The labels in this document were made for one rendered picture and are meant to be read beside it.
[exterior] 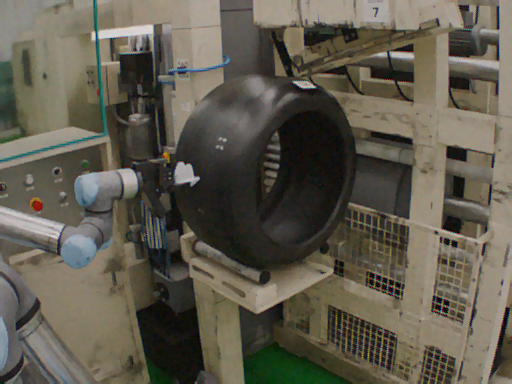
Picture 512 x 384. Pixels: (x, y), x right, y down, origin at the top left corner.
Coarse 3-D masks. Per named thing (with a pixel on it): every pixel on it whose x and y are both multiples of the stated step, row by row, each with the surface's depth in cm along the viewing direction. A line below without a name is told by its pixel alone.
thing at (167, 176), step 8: (152, 160) 135; (160, 160) 136; (136, 168) 128; (144, 168) 130; (152, 168) 131; (160, 168) 131; (168, 168) 136; (144, 176) 131; (152, 176) 132; (160, 176) 131; (168, 176) 135; (144, 184) 131; (152, 184) 132; (160, 184) 132; (168, 184) 134; (160, 192) 133; (168, 192) 134
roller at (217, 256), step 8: (200, 248) 179; (208, 248) 177; (208, 256) 177; (216, 256) 173; (224, 256) 171; (224, 264) 170; (232, 264) 167; (240, 264) 165; (240, 272) 165; (248, 272) 162; (256, 272) 160; (264, 272) 159; (256, 280) 160; (264, 280) 159
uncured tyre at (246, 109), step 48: (240, 96) 145; (288, 96) 145; (192, 144) 147; (240, 144) 138; (288, 144) 189; (336, 144) 179; (192, 192) 148; (240, 192) 139; (288, 192) 193; (336, 192) 181; (240, 240) 146; (288, 240) 180
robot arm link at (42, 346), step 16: (16, 272) 75; (16, 288) 71; (32, 304) 76; (32, 320) 75; (32, 336) 76; (48, 336) 78; (32, 352) 76; (48, 352) 78; (64, 352) 80; (48, 368) 78; (64, 368) 79; (80, 368) 83
